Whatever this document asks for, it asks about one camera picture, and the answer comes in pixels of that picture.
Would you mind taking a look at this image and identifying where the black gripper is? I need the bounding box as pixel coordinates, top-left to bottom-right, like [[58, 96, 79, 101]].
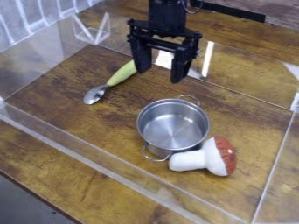
[[127, 0, 202, 83]]

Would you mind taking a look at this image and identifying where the small steel pot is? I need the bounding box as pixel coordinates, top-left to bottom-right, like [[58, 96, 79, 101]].
[[136, 94, 211, 162]]

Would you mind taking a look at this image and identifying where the plush red white mushroom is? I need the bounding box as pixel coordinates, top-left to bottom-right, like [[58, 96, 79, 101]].
[[168, 136, 238, 176]]

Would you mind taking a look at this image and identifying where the green handled metal spoon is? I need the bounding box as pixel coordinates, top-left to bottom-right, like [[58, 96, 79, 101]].
[[83, 60, 136, 105]]

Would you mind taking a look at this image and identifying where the black bar in background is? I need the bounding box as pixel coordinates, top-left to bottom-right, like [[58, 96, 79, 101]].
[[190, 0, 267, 23]]

